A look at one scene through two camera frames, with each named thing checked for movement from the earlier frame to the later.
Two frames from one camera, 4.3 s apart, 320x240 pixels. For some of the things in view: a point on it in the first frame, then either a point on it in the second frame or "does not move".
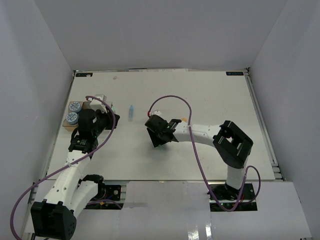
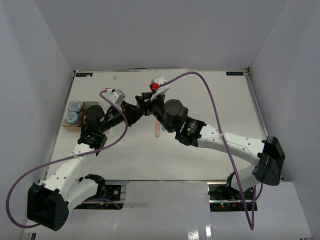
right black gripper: (156, 142) to (145, 102)
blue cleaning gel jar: (72, 118) does not move
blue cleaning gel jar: (75, 106) does not move
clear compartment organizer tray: (85, 105) does not move
